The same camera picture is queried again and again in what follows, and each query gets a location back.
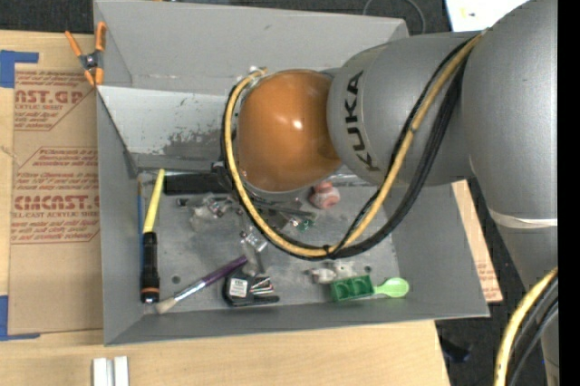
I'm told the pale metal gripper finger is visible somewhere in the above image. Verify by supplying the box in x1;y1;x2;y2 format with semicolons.
188;193;244;232
238;229;269;276

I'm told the pink and white toy cup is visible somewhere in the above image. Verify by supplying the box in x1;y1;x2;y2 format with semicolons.
308;180;342;210

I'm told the black device with white label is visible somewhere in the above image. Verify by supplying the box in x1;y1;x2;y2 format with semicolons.
221;267;281;308

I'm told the blue thin stick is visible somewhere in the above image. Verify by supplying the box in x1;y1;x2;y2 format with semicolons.
136;179;146;236

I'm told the small white toy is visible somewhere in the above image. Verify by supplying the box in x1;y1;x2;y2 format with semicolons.
309;261;357;285

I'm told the green toy block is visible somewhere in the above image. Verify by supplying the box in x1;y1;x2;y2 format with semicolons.
329;275;376;302

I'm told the light green plastic spoon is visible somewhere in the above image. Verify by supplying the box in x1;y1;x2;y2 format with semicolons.
372;276;411;300

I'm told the grey metal bin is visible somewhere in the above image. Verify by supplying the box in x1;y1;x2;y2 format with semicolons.
92;0;491;347

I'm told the brown cardboard board, red print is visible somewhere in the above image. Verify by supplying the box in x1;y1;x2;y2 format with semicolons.
0;29;504;343

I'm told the purple-handled paintbrush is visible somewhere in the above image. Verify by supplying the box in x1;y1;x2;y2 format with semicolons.
154;256;249;315

